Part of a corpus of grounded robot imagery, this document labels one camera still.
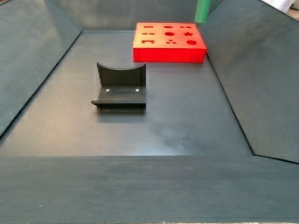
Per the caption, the red shape sorting board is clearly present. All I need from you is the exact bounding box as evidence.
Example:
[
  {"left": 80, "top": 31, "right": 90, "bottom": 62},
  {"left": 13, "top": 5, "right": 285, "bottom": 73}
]
[{"left": 132, "top": 22, "right": 206, "bottom": 63}]

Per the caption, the green round cylinder peg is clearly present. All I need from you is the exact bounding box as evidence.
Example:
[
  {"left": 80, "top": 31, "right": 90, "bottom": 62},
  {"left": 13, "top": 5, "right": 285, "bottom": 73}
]
[{"left": 194, "top": 0, "right": 210, "bottom": 23}]

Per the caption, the black curved holder stand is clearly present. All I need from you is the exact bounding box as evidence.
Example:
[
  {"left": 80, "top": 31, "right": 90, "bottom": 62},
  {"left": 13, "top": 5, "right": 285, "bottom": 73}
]
[{"left": 90, "top": 64, "right": 145, "bottom": 109}]

